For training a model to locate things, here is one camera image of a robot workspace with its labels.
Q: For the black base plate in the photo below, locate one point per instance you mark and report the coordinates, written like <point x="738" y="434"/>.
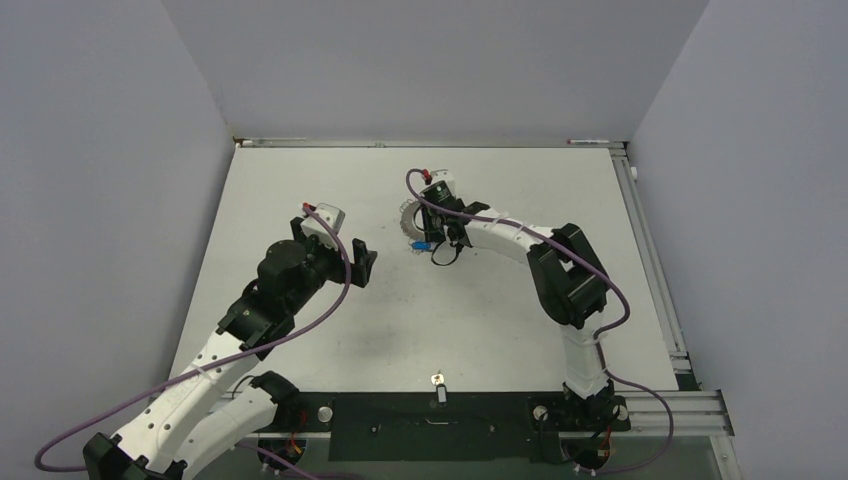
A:
<point x="468" y="427"/>

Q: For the aluminium frame rail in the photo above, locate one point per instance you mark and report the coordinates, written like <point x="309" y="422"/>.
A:
<point x="700" y="413"/>

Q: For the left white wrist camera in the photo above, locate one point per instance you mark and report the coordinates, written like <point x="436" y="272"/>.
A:
<point x="322" y="219"/>

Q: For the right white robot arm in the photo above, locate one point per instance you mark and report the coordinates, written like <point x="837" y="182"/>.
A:
<point x="565" y="269"/>

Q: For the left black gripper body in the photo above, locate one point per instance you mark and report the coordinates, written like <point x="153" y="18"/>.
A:
<point x="324" y="263"/>

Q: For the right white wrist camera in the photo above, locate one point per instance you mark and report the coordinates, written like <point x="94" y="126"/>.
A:
<point x="444" y="175"/>

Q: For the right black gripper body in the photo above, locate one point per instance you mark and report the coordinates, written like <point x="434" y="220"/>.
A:
<point x="433" y="223"/>

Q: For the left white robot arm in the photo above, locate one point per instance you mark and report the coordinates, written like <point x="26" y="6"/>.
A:
<point x="178" y="434"/>

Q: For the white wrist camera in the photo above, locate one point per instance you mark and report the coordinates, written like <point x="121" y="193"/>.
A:
<point x="444" y="175"/>
<point x="322" y="219"/>

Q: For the silver perforated ring disc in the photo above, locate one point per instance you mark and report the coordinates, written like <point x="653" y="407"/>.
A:
<point x="407" y="221"/>

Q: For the red white marker pen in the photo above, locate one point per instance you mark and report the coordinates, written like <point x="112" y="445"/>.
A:
<point x="588" y="142"/>

